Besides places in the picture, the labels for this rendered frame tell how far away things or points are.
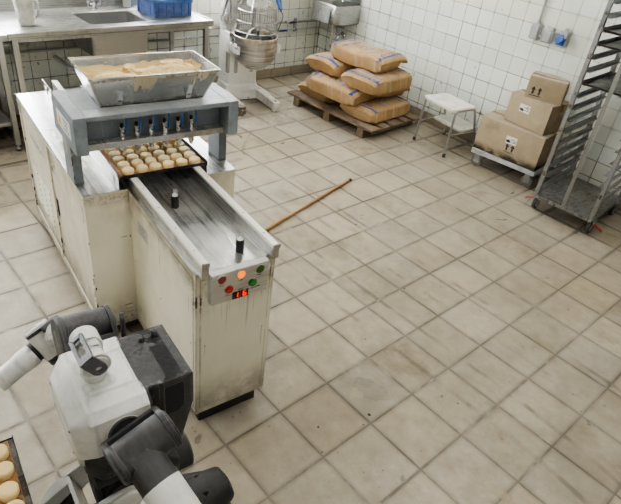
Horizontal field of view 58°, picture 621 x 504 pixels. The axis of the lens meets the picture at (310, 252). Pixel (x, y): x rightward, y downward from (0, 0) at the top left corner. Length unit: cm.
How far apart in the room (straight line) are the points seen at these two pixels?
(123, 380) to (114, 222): 130
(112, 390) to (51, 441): 127
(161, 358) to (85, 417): 23
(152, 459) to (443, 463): 164
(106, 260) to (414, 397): 161
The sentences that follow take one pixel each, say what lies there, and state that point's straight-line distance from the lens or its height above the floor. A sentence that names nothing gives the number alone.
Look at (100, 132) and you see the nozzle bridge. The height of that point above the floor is 108.
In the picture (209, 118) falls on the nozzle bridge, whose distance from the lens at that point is 269.
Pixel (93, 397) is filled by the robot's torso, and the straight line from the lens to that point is 142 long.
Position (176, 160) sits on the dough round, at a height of 92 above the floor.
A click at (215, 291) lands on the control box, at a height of 77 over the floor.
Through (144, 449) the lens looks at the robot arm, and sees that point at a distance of 132.
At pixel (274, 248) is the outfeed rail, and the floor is 89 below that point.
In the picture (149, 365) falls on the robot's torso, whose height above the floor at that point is 102.
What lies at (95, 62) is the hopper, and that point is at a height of 130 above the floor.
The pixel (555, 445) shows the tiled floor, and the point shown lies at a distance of 299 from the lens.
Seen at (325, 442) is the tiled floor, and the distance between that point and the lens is 261.
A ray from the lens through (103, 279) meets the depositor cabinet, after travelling 279.
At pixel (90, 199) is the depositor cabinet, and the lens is 255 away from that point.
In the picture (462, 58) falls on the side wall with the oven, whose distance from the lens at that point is 594.
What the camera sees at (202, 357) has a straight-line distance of 232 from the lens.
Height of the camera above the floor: 207
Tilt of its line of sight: 34 degrees down
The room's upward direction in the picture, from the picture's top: 8 degrees clockwise
